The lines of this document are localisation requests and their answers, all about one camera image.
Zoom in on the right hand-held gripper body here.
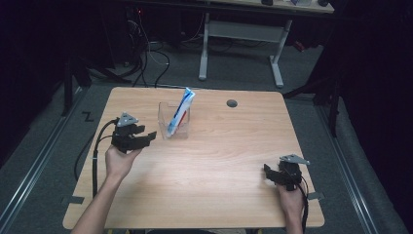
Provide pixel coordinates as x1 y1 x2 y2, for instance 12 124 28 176
278 153 311 192

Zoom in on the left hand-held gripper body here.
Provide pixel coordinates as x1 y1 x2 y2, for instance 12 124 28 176
110 111 140 155

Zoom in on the clear plastic container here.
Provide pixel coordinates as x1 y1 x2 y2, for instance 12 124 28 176
157 100 191 141

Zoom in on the white blue red toothpaste tube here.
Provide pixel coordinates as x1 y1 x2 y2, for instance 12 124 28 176
166 86 197 137

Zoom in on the person's left hand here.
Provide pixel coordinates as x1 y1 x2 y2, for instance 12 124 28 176
104 144 143 183

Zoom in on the person's right hand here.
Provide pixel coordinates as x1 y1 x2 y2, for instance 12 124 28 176
275 180 308 222

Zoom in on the black metal stand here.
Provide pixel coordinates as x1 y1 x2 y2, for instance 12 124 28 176
60 55 132 117
282 72 343 138

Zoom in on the small red object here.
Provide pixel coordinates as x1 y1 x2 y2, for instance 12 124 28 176
293 40 307 54

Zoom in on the light wooden desk top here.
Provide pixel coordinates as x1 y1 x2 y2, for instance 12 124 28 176
207 0 335 15

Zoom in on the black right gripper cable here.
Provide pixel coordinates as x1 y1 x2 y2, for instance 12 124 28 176
296 175 310 234

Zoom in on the thin black floor cable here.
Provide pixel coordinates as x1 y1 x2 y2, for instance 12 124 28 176
73 132 96 182

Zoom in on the metal floor rail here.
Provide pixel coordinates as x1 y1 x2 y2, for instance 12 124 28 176
315 102 380 234
0 87 90 227

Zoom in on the black floor cable bundle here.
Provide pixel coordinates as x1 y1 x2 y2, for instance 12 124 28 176
125 8 171 89

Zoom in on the grey metal desk frame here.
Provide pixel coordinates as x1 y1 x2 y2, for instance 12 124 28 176
198 12 293 89

